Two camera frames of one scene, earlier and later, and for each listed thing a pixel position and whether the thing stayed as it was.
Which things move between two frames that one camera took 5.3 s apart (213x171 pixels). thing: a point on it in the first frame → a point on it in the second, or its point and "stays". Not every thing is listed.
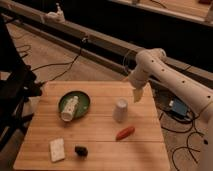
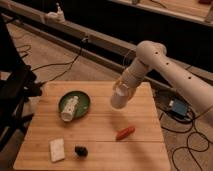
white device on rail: [55, 17] stays
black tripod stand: [15, 91] stays
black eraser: [81, 151] stays
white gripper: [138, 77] → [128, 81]
